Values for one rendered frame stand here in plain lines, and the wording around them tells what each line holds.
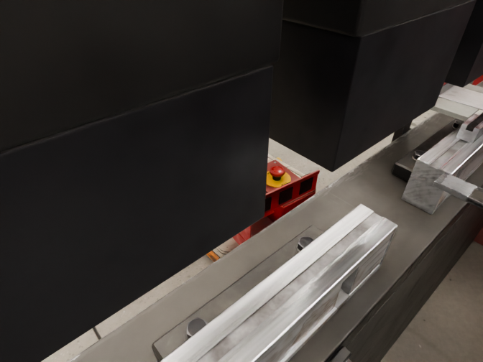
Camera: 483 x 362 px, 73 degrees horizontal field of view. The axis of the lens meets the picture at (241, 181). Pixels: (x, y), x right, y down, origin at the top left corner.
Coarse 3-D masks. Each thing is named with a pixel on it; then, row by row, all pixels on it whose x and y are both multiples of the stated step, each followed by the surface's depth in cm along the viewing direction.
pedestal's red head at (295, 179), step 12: (300, 180) 74; (312, 180) 77; (276, 192) 71; (288, 192) 74; (300, 192) 77; (312, 192) 80; (276, 204) 74; (288, 204) 77; (264, 216) 79; (276, 216) 80; (252, 228) 80; (240, 240) 80
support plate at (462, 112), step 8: (472, 88) 74; (480, 88) 74; (440, 104) 68; (448, 104) 68; (456, 104) 68; (440, 112) 67; (448, 112) 65; (456, 112) 65; (464, 112) 65; (472, 112) 65; (464, 120) 64
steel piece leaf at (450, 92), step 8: (448, 88) 73; (456, 88) 73; (464, 88) 73; (440, 96) 70; (448, 96) 70; (456, 96) 70; (464, 96) 70; (472, 96) 70; (480, 96) 70; (464, 104) 67; (472, 104) 67; (480, 104) 67
